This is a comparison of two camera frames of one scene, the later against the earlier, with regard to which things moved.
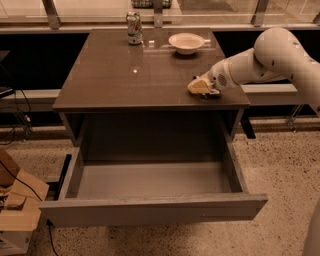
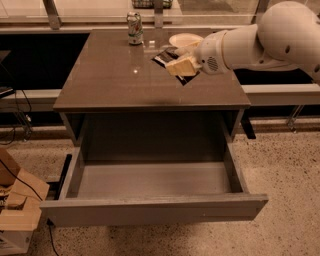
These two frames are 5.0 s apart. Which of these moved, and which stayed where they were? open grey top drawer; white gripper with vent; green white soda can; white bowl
Moved: white gripper with vent
Stayed: green white soda can; white bowl; open grey top drawer
